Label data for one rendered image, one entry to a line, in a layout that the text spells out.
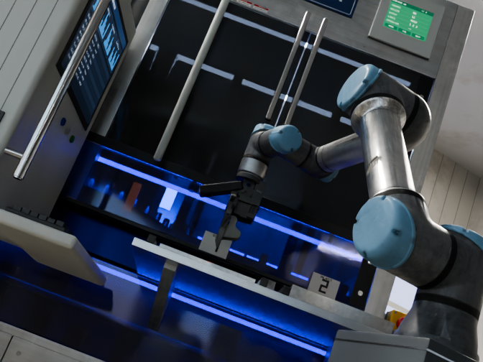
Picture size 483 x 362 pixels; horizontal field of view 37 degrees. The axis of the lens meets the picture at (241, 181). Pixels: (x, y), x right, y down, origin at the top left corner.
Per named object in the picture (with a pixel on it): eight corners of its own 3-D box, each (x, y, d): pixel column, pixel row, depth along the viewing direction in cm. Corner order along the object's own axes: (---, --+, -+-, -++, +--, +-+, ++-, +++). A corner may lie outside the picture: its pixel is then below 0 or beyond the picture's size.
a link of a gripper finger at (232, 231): (234, 251, 187) (246, 219, 190) (213, 243, 187) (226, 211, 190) (233, 253, 190) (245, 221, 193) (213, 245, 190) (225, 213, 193)
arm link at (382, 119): (464, 267, 120) (415, 82, 161) (399, 230, 115) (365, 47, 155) (413, 302, 127) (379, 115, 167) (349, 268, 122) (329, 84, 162)
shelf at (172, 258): (138, 277, 213) (140, 271, 214) (358, 362, 213) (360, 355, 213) (131, 244, 168) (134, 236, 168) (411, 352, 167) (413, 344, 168)
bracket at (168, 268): (147, 327, 201) (164, 284, 206) (157, 330, 201) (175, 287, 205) (144, 312, 169) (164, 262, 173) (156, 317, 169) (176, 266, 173)
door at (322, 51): (250, 193, 218) (310, 34, 236) (382, 244, 217) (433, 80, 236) (250, 192, 217) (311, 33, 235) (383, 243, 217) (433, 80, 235)
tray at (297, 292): (269, 314, 203) (272, 302, 204) (354, 347, 202) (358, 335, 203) (288, 297, 170) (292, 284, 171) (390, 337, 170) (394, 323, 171)
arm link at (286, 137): (318, 137, 189) (295, 144, 199) (284, 117, 185) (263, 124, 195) (307, 164, 187) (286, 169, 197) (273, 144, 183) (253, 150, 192)
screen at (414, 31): (367, 36, 236) (385, -15, 242) (428, 59, 236) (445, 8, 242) (368, 35, 235) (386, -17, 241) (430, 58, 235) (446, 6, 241)
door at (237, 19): (106, 138, 218) (177, -17, 236) (249, 192, 218) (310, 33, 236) (106, 137, 218) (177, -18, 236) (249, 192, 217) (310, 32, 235)
